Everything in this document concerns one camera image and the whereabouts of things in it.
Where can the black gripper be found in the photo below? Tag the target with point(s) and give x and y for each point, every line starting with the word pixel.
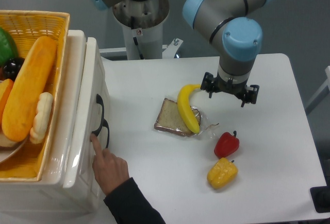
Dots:
pixel 247 94

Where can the white drawer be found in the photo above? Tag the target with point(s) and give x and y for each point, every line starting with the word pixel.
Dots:
pixel 92 109

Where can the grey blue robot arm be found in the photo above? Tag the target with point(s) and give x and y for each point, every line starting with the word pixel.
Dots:
pixel 223 23

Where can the black sleeved forearm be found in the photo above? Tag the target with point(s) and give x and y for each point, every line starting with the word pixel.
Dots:
pixel 128 205

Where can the white drawer cabinet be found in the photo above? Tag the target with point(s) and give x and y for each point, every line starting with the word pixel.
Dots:
pixel 48 194

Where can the person's right hand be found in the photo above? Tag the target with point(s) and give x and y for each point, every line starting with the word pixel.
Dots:
pixel 110 171

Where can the yellow toy banana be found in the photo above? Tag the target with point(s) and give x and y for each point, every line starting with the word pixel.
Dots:
pixel 184 107

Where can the red toy bell pepper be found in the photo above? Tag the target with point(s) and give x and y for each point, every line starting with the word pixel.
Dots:
pixel 227 144

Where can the wrapped bread slice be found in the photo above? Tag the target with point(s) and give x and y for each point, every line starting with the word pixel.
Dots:
pixel 170 121

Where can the yellow toy bell pepper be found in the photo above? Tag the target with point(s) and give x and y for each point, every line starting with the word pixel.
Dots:
pixel 222 173

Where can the black device at table edge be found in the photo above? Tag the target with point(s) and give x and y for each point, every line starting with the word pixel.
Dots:
pixel 320 198

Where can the white toy pastry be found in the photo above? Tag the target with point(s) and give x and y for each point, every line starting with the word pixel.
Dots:
pixel 40 123

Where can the orange toy baguette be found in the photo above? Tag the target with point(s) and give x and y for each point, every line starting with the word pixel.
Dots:
pixel 20 109

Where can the yellow wicker basket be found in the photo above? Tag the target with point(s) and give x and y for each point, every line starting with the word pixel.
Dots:
pixel 26 27

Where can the black toy berry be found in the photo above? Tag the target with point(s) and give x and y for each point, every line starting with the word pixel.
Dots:
pixel 12 67

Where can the orange toy fruit slice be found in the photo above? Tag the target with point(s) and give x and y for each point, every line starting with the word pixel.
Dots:
pixel 5 89

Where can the green toy vegetable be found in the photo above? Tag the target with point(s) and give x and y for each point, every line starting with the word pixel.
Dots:
pixel 8 49

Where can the white plate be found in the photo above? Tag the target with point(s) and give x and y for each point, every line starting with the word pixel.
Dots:
pixel 9 148

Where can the white furniture frame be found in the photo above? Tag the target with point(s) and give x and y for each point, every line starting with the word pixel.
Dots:
pixel 319 94

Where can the lower drawer black handle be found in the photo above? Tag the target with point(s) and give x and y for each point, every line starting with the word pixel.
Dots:
pixel 106 130

